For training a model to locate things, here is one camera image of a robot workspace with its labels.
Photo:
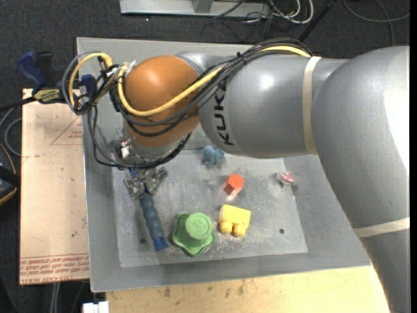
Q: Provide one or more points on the green star-shaped toy cup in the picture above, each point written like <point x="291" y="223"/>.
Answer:
<point x="193" y="235"/>

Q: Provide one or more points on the blue toy animal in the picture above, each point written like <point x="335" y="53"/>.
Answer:
<point x="211" y="156"/>

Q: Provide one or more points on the brown cardboard board red print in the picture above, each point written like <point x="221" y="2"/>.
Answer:
<point x="52" y="187"/>

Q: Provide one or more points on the orange-red hexagonal block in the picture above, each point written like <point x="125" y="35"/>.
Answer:
<point x="234" y="184"/>

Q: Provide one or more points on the yellow toy building block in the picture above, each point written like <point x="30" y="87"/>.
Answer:
<point x="235" y="218"/>

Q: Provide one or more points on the grey metal bin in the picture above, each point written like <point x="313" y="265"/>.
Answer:
<point x="260" y="246"/>

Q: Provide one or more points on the red and clear small toy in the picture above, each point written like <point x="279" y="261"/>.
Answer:
<point x="286" y="177"/>

